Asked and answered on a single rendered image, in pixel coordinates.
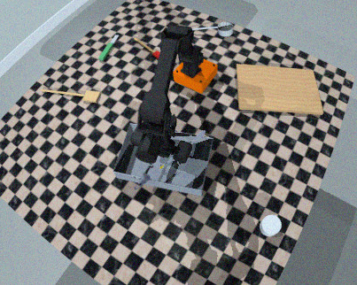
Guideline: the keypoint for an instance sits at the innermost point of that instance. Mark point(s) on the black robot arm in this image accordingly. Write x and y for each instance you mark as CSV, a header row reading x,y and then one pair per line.
x,y
155,107

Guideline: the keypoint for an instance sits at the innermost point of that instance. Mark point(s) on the white short cylinder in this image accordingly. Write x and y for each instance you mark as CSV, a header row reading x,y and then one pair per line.
x,y
270,225

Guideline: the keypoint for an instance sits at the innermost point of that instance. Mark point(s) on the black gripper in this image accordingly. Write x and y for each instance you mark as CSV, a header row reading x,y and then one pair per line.
x,y
181,151

